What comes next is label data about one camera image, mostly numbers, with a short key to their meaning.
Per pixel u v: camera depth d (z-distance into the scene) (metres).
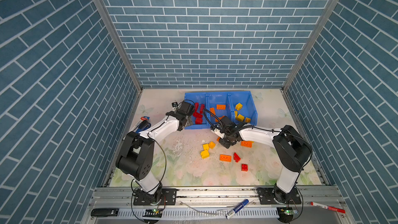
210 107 0.98
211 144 0.91
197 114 1.02
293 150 0.49
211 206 0.72
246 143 0.91
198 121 0.99
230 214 0.68
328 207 0.71
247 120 0.99
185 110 0.72
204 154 0.86
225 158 0.86
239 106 1.08
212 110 1.05
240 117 1.01
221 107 1.05
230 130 0.72
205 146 0.88
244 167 0.83
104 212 0.67
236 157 0.85
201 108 1.05
